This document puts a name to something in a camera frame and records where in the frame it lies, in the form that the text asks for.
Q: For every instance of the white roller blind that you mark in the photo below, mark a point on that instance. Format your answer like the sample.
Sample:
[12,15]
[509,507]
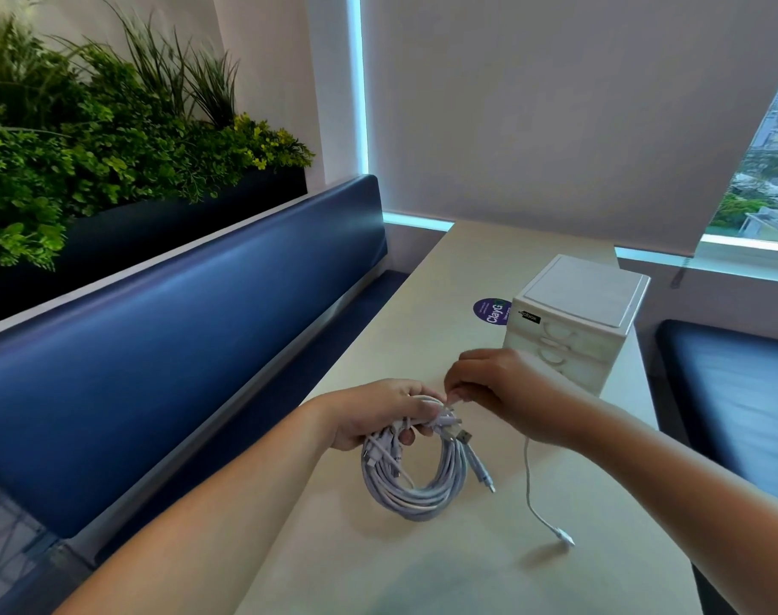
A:
[555,108]

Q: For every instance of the black planter box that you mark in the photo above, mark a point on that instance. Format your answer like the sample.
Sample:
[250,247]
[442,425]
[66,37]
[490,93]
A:
[158,230]

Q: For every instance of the green leafy plants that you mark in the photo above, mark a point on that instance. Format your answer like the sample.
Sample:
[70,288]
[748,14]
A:
[75,153]

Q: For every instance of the person's left forearm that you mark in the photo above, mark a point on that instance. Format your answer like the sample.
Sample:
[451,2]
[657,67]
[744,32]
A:
[184,525]

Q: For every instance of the person's left hand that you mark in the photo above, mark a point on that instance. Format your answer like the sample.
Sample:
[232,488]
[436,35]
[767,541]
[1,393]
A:
[369,409]

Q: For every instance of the white mini drawer cabinet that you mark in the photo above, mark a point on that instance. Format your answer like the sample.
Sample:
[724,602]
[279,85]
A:
[587,288]

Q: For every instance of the person's right forearm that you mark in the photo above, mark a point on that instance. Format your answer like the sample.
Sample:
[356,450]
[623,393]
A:
[703,493]

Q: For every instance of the round purple sticker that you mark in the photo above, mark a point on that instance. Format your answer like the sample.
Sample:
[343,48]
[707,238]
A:
[491,311]

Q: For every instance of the person's right hand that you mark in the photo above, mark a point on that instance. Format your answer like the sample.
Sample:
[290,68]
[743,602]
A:
[523,397]

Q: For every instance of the glass window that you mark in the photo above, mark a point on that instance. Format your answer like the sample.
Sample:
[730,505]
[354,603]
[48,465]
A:
[763,198]

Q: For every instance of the blue padded bench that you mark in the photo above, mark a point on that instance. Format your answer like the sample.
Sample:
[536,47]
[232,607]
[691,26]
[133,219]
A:
[741,397]
[139,358]

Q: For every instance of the white table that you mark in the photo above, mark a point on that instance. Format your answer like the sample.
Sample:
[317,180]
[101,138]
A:
[395,557]

